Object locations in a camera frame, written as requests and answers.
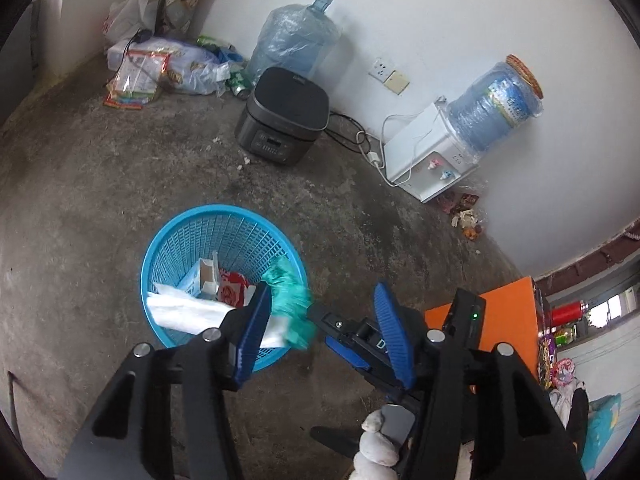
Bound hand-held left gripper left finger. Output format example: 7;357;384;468
59;282;275;480

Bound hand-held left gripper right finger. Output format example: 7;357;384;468
374;281;587;480

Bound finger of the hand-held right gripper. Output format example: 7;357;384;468
324;335;426;407
306;302;389;361

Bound red white paper bag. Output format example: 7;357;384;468
215;270;259;309

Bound green plastic bag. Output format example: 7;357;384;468
260;257;319;350

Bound white paper sheet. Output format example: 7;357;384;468
146;283;289;349

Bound blue drink carton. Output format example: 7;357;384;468
177;250;222;302

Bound blue plastic basket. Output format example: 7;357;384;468
140;204;310;374

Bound person's right hand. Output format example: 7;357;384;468
352;407;417;469

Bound orange box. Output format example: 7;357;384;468
424;276;540;387

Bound red thermos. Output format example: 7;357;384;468
550;301;587;327

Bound colourful snack packets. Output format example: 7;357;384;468
537;330;592;392

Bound scattered floor wrappers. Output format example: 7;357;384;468
437;192;489;242

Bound dark cloth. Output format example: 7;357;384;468
565;389;592;454

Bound white water dispenser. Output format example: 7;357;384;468
382;102;481;205

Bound teal pillow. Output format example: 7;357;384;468
582;392;624;477

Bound full blue water jug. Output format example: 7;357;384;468
446;54;545;154

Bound black rice cooker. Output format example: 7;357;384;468
235;66;331;166

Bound large clear plastic bag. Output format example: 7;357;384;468
150;40;234;97

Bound clear bag of snack packets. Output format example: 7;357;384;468
103;50;169;110

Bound empty blue water jug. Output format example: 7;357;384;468
245;0;343;86

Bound white shopping bag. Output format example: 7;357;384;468
102;0;160;44

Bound black power cable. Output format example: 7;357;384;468
325;112;372;154

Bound white wall socket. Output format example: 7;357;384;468
369;56;395;81

